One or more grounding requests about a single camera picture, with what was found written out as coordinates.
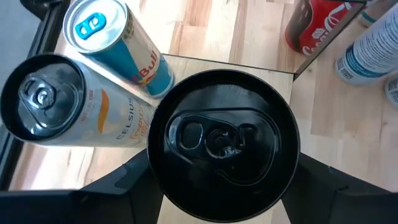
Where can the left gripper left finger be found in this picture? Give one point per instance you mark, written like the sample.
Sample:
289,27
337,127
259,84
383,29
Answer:
77,208

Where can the blue silver Red Bull can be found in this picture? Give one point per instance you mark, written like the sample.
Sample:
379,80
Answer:
130,59

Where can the red Coke can white script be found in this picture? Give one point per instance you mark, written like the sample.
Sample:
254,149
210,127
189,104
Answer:
314,31

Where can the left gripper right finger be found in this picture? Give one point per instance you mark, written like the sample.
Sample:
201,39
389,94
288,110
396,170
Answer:
342,208

